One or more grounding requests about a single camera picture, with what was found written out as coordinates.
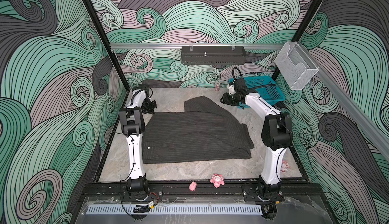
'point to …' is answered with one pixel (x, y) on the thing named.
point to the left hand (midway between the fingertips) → (153, 110)
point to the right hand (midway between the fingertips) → (223, 100)
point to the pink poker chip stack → (217, 86)
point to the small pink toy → (192, 186)
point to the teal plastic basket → (271, 94)
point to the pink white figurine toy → (284, 166)
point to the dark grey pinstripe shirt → (202, 133)
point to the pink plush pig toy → (217, 180)
